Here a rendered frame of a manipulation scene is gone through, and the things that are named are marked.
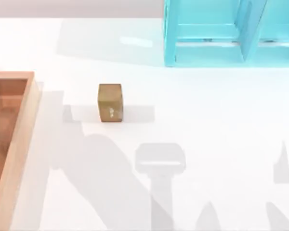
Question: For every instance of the brown wooden block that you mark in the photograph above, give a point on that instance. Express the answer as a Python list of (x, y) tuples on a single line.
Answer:
[(110, 103)]

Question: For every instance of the light blue rack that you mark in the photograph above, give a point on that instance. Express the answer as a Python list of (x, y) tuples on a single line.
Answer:
[(207, 33)]

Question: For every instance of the shallow salmon-coloured box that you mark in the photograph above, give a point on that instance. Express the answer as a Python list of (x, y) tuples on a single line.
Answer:
[(19, 134)]

